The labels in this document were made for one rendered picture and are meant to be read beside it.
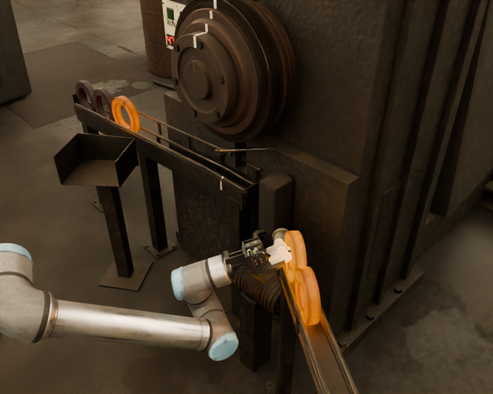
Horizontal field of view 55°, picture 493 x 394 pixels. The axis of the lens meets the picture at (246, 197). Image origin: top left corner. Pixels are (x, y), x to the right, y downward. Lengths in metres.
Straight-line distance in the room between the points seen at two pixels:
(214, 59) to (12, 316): 0.85
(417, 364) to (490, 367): 0.29
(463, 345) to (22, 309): 1.76
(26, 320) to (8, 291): 0.07
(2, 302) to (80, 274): 1.38
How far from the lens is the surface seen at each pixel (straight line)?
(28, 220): 2.98
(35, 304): 1.16
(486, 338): 2.36
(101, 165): 2.16
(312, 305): 1.25
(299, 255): 1.35
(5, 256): 1.26
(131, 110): 2.24
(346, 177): 1.51
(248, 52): 1.43
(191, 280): 1.38
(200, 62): 1.51
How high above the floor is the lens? 1.69
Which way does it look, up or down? 36 degrees down
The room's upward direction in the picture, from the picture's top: straight up
